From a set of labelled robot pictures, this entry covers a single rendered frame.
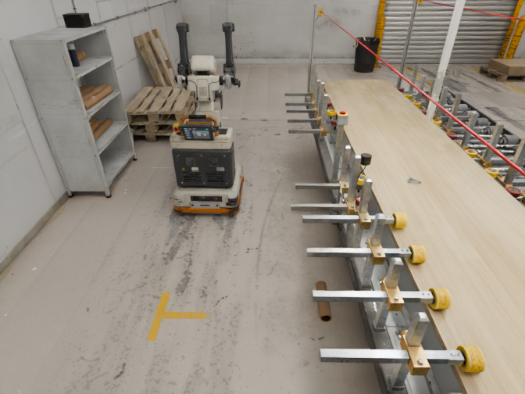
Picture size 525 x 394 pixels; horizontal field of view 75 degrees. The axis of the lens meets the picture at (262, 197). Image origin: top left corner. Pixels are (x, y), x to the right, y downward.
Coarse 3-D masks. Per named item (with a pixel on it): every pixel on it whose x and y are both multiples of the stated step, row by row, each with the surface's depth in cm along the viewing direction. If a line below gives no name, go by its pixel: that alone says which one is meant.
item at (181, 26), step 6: (180, 24) 311; (180, 30) 308; (180, 36) 310; (180, 42) 312; (180, 48) 314; (180, 54) 316; (180, 60) 318; (186, 60) 320; (186, 66) 320; (186, 72) 320
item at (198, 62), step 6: (192, 60) 305; (198, 60) 304; (204, 60) 304; (210, 60) 304; (192, 66) 304; (198, 66) 303; (204, 66) 303; (210, 66) 303; (192, 72) 310; (210, 72) 307
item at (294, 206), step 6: (294, 204) 203; (300, 204) 203; (306, 204) 202; (312, 204) 202; (318, 204) 202; (324, 204) 202; (330, 204) 202; (336, 204) 202; (342, 204) 202; (318, 210) 202; (324, 210) 202; (330, 210) 202; (336, 210) 202; (342, 210) 202
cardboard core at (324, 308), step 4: (316, 284) 256; (320, 284) 253; (324, 284) 254; (316, 288) 253; (320, 288) 250; (324, 288) 250; (320, 304) 239; (324, 304) 238; (328, 304) 239; (320, 308) 237; (324, 308) 235; (328, 308) 236; (320, 312) 235; (324, 312) 233; (328, 312) 233; (320, 316) 233; (324, 316) 238; (328, 316) 237; (324, 320) 235; (328, 320) 235
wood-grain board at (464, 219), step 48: (336, 96) 363; (384, 96) 362; (384, 144) 263; (432, 144) 262; (384, 192) 205; (432, 192) 205; (480, 192) 205; (432, 240) 169; (480, 240) 169; (480, 288) 143; (480, 336) 124; (480, 384) 110
